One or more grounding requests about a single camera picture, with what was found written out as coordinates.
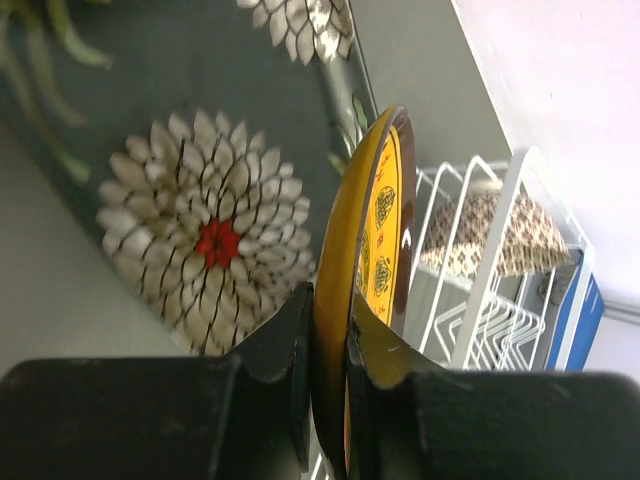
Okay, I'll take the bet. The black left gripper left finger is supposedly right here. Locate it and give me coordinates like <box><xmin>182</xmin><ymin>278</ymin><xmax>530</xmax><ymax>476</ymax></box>
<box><xmin>1</xmin><ymin>282</ymin><xmax>313</xmax><ymax>479</ymax></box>

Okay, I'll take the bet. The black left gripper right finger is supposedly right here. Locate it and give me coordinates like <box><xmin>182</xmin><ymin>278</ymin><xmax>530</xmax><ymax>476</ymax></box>
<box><xmin>346</xmin><ymin>295</ymin><xmax>639</xmax><ymax>479</ymax></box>

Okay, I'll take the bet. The yellow round plate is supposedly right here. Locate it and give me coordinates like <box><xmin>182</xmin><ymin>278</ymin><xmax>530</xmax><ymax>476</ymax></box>
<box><xmin>311</xmin><ymin>105</ymin><xmax>416</xmax><ymax>479</ymax></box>

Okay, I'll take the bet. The black floral square plate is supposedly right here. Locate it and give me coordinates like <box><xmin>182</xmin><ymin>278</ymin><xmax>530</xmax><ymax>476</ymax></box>
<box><xmin>1</xmin><ymin>1</ymin><xmax>374</xmax><ymax>356</ymax></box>

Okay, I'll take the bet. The beige patterned bowl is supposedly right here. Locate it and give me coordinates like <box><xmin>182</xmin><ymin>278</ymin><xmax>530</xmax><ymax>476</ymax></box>
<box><xmin>417</xmin><ymin>189</ymin><xmax>572</xmax><ymax>279</ymax></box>

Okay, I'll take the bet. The white wire dish rack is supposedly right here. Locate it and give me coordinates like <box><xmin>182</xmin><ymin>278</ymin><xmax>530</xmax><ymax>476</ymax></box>
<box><xmin>409</xmin><ymin>147</ymin><xmax>595</xmax><ymax>368</ymax></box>

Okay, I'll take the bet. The blue ring binder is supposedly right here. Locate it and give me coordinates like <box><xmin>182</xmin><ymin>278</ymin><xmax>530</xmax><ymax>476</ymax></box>
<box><xmin>544</xmin><ymin>258</ymin><xmax>604</xmax><ymax>371</ymax></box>

